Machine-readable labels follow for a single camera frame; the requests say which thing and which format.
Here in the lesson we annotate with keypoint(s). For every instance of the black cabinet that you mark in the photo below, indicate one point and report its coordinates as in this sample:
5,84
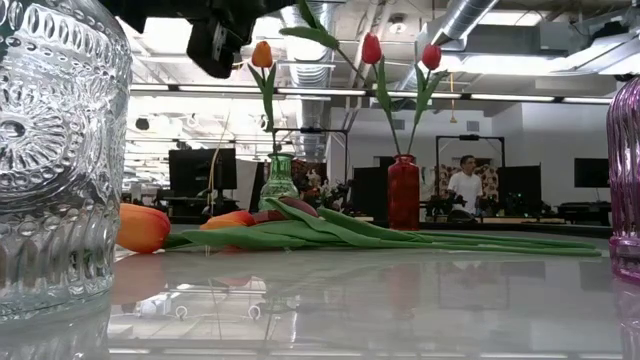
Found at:
520,185
370,190

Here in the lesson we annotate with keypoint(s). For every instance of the ceiling light strip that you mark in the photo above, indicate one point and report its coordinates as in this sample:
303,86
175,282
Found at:
325,92

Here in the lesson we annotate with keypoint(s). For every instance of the pink ribbed glass vase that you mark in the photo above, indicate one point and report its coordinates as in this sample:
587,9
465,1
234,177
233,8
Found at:
625,175

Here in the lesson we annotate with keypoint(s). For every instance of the black monitor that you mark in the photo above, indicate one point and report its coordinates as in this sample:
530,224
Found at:
195,172

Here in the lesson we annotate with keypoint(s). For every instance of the green glass vase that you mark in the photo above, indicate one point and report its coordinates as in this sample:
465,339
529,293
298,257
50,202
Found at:
279,185

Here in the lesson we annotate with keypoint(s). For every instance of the silver ventilation duct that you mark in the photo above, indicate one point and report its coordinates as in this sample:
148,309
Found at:
310,65
460,20

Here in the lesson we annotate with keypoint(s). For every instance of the black metal table frame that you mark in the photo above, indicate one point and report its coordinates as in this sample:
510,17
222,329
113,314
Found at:
500,226

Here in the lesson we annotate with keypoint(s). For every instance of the clear embossed glass vase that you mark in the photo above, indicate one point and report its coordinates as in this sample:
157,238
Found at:
60,150

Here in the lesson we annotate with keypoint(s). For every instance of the black metal frame rig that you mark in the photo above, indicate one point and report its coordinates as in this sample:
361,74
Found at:
469,137
310,131

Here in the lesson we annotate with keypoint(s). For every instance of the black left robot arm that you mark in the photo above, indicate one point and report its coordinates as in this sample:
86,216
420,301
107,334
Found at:
150,10

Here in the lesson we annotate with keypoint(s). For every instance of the floral patterned backdrop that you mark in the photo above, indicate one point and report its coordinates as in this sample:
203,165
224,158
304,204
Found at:
487,175

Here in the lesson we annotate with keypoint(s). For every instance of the red glass vase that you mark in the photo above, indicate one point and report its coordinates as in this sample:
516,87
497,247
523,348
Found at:
403,195

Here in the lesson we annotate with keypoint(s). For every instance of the black wall screen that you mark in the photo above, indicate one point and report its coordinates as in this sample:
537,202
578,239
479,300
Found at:
590,172

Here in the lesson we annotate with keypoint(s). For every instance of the person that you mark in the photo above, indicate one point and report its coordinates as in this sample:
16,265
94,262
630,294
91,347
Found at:
466,187

